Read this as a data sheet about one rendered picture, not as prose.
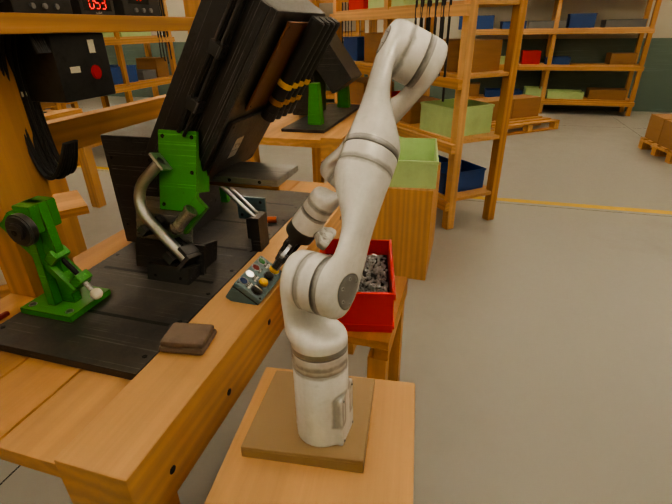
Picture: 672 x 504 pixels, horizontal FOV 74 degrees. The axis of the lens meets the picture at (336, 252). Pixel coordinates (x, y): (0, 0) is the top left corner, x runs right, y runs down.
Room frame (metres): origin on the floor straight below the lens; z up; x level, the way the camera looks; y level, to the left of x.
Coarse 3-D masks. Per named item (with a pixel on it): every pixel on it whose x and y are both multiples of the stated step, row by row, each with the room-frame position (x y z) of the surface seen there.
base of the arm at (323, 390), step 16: (304, 368) 0.53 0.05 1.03; (320, 368) 0.53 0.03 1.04; (336, 368) 0.53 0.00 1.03; (304, 384) 0.53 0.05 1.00; (320, 384) 0.52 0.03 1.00; (336, 384) 0.53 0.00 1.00; (352, 384) 0.57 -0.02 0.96; (304, 400) 0.53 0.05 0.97; (320, 400) 0.52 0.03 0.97; (336, 400) 0.53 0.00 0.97; (352, 400) 0.57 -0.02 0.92; (304, 416) 0.53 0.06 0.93; (320, 416) 0.52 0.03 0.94; (336, 416) 0.52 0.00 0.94; (352, 416) 0.57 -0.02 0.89; (304, 432) 0.53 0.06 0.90; (320, 432) 0.52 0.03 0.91; (336, 432) 0.52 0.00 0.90
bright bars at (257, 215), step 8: (232, 192) 1.26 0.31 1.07; (256, 216) 1.21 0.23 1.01; (264, 216) 1.24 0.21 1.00; (256, 224) 1.20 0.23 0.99; (264, 224) 1.23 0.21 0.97; (256, 232) 1.20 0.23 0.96; (264, 232) 1.23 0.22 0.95; (256, 240) 1.20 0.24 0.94; (264, 240) 1.22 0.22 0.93; (256, 248) 1.20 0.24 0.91; (264, 248) 1.22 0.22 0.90
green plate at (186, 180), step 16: (160, 144) 1.16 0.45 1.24; (176, 144) 1.15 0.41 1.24; (192, 144) 1.14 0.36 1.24; (176, 160) 1.14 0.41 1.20; (192, 160) 1.13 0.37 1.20; (160, 176) 1.14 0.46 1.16; (176, 176) 1.13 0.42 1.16; (192, 176) 1.12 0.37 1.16; (208, 176) 1.19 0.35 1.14; (160, 192) 1.13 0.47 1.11; (176, 192) 1.12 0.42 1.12; (192, 192) 1.11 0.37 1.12; (160, 208) 1.12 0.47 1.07; (176, 208) 1.11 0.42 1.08
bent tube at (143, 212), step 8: (160, 160) 1.14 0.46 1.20; (152, 168) 1.12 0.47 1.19; (160, 168) 1.10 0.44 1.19; (168, 168) 1.12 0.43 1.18; (144, 176) 1.12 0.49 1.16; (152, 176) 1.12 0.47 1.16; (136, 184) 1.12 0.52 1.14; (144, 184) 1.12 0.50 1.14; (136, 192) 1.11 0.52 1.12; (144, 192) 1.12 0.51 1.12; (136, 200) 1.11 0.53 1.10; (144, 200) 1.12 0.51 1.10; (136, 208) 1.10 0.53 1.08; (144, 208) 1.11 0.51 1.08; (144, 216) 1.09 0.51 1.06; (152, 216) 1.10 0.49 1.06; (152, 224) 1.08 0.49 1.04; (160, 224) 1.09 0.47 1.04; (160, 232) 1.07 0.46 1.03; (160, 240) 1.07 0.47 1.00; (168, 240) 1.06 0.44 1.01; (168, 248) 1.05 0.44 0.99; (176, 248) 1.05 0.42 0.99; (176, 256) 1.04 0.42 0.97
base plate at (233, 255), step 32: (256, 192) 1.74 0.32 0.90; (288, 192) 1.73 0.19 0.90; (224, 224) 1.41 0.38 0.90; (128, 256) 1.18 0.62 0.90; (224, 256) 1.17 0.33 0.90; (128, 288) 1.00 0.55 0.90; (160, 288) 0.99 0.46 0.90; (192, 288) 0.99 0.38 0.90; (32, 320) 0.86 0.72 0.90; (96, 320) 0.85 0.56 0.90; (128, 320) 0.85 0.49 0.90; (160, 320) 0.85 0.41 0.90; (32, 352) 0.74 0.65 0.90; (64, 352) 0.74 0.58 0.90; (96, 352) 0.74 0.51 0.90; (128, 352) 0.74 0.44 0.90
